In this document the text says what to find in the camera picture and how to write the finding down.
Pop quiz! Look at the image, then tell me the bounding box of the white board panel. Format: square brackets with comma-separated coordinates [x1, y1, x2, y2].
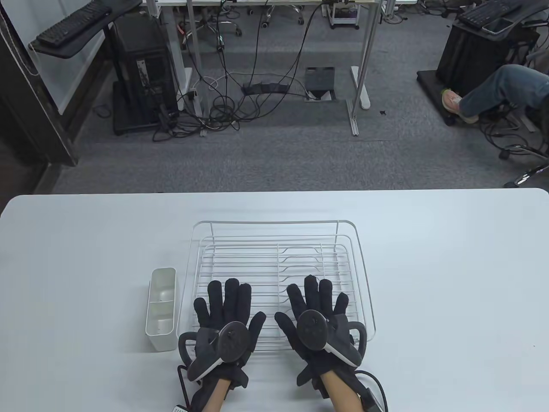
[0, 0, 108, 115]

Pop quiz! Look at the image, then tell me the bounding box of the tangle of black cables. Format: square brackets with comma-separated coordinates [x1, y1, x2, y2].
[152, 0, 326, 142]

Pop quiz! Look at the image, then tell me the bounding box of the person's right hand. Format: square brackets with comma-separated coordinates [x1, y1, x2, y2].
[274, 275, 365, 387]

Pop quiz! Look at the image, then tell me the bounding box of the silver edged tablet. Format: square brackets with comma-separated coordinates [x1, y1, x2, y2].
[481, 17, 515, 35]

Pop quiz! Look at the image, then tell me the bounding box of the white rolling cart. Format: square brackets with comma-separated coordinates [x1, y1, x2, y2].
[327, 0, 361, 30]

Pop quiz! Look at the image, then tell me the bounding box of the black computer keyboard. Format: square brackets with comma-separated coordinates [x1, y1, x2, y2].
[36, 1, 113, 46]
[457, 0, 526, 27]

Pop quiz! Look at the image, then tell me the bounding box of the person's right forearm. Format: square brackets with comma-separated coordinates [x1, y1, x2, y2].
[320, 371, 363, 412]

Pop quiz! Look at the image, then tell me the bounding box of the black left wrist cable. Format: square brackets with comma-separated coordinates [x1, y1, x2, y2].
[178, 365, 191, 406]

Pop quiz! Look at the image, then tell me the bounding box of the black hand controller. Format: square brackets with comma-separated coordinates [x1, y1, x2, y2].
[178, 321, 252, 383]
[296, 311, 368, 368]

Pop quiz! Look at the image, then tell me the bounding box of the person's left forearm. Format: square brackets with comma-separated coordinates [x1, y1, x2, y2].
[191, 378, 234, 412]

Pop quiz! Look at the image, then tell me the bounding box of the black power strip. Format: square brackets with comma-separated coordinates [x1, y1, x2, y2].
[241, 82, 290, 95]

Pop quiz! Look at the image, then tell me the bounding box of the white plastic cutlery bin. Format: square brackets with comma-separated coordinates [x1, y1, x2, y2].
[145, 267, 178, 352]

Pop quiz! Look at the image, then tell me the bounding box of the black equipment cart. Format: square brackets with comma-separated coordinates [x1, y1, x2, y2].
[416, 0, 549, 126]

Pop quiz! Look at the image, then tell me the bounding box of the person's left hand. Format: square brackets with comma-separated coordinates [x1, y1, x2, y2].
[189, 278, 267, 391]

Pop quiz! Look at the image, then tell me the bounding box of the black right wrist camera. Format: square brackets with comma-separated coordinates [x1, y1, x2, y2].
[358, 386, 382, 412]

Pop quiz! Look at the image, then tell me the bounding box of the black left hand controller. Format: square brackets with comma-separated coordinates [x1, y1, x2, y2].
[178, 321, 252, 383]

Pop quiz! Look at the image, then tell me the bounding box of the white metal desk frame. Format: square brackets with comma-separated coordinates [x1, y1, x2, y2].
[144, 0, 419, 137]

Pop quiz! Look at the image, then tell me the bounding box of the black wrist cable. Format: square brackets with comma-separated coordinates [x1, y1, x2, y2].
[356, 370, 389, 412]
[178, 365, 191, 406]

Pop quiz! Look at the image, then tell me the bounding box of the black office chair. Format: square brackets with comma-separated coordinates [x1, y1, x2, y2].
[498, 144, 549, 189]

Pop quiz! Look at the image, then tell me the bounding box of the black keyboard tray stand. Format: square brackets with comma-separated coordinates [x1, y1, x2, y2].
[29, 0, 181, 136]

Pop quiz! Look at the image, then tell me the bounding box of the open floor socket box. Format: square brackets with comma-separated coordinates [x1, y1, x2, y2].
[305, 67, 337, 102]

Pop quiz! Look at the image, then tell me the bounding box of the white wire dish rack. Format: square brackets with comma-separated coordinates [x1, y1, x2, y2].
[176, 220, 377, 353]

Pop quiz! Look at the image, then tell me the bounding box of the black right hand controller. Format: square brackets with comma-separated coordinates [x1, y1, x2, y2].
[296, 311, 368, 368]

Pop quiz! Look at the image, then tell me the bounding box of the dark partition frame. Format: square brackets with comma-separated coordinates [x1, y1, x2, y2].
[0, 9, 80, 167]

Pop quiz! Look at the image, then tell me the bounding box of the silver office chair base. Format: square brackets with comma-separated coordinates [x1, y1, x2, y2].
[248, 4, 305, 30]
[180, 9, 243, 50]

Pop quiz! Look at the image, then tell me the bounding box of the black computer tower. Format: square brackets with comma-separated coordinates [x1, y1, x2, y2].
[111, 17, 179, 125]

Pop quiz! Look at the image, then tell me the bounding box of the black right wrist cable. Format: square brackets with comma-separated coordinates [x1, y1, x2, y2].
[356, 370, 389, 412]

